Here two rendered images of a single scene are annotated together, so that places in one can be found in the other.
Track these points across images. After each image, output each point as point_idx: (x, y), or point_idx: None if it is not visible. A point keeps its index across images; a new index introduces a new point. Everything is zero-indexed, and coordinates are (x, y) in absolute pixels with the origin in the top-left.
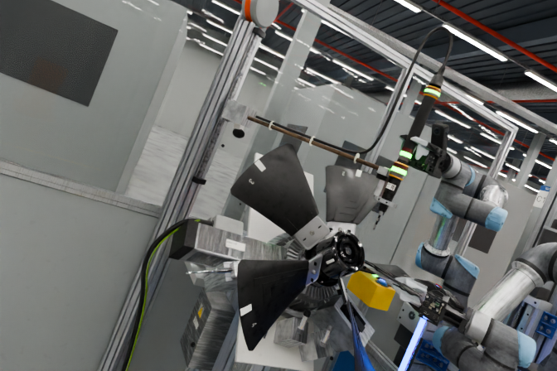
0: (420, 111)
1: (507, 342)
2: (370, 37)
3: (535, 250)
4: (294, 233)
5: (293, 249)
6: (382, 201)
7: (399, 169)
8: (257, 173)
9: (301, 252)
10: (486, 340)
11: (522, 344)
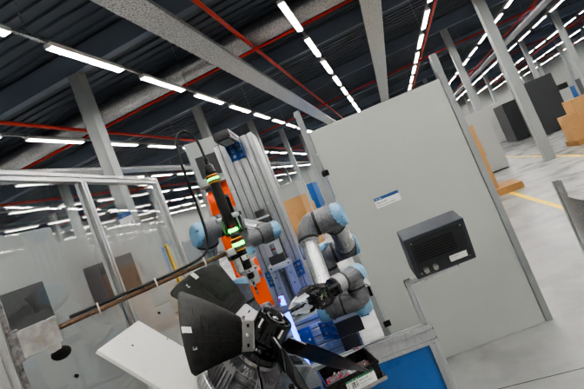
0: (219, 194)
1: (355, 274)
2: (39, 174)
3: (303, 227)
4: (242, 349)
5: (238, 366)
6: (252, 270)
7: (241, 240)
8: (191, 337)
9: (248, 359)
10: (349, 284)
11: (359, 268)
